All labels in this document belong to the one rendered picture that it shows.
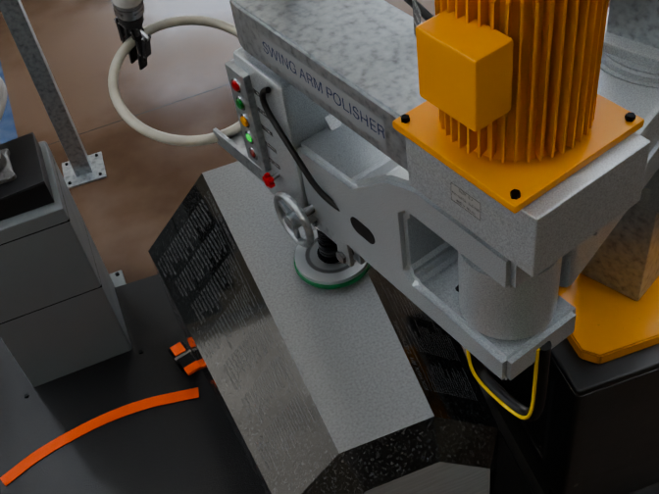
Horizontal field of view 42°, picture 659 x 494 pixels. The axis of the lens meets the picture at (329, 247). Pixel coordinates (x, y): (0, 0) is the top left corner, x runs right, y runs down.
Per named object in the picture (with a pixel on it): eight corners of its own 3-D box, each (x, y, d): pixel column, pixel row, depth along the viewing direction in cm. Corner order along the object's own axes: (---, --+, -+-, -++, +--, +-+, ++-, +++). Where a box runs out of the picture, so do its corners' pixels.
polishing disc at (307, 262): (355, 219, 248) (355, 216, 248) (382, 269, 234) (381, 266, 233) (285, 242, 246) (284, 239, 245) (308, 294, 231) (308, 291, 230)
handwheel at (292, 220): (344, 240, 207) (337, 195, 196) (311, 262, 203) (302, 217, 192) (308, 208, 216) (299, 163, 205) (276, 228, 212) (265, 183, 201)
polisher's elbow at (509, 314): (489, 255, 182) (490, 187, 167) (574, 293, 172) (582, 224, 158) (439, 315, 172) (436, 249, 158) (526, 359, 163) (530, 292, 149)
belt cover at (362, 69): (637, 216, 145) (652, 140, 133) (531, 294, 137) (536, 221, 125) (307, 6, 203) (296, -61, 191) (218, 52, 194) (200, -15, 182)
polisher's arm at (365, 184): (574, 362, 183) (596, 195, 148) (494, 424, 175) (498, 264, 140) (359, 190, 227) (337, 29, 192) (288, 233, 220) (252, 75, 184)
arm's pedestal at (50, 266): (23, 405, 330) (-74, 266, 272) (7, 313, 363) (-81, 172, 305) (148, 356, 338) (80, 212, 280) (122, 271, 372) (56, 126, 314)
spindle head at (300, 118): (420, 224, 211) (410, 74, 178) (349, 271, 203) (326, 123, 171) (332, 155, 232) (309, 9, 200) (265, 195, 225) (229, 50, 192)
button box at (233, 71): (275, 168, 211) (253, 73, 191) (266, 173, 210) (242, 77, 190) (257, 152, 216) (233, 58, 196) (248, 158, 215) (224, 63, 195)
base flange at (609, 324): (651, 194, 263) (654, 182, 259) (754, 310, 229) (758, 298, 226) (503, 243, 257) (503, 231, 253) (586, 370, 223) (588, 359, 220)
